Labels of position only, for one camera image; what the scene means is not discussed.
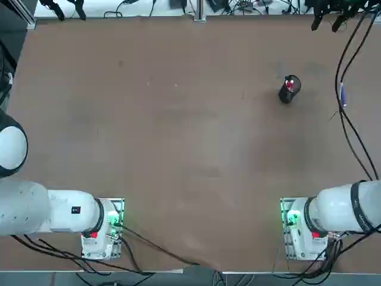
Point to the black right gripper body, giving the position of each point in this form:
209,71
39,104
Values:
336,4

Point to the purple marker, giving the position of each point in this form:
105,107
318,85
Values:
344,96

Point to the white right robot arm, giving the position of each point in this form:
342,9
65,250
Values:
333,208

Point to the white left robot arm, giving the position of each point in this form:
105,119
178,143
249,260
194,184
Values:
68,214

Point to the red marker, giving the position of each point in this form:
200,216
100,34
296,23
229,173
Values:
289,85

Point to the black mesh pen holder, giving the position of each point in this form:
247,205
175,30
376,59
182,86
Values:
287,96

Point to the black power strip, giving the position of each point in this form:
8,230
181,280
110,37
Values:
248,3

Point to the black power adapter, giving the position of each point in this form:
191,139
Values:
178,3

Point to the aluminium frame rail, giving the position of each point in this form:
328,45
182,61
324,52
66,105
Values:
25,15

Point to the aluminium frame post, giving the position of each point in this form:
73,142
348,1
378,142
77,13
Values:
200,10

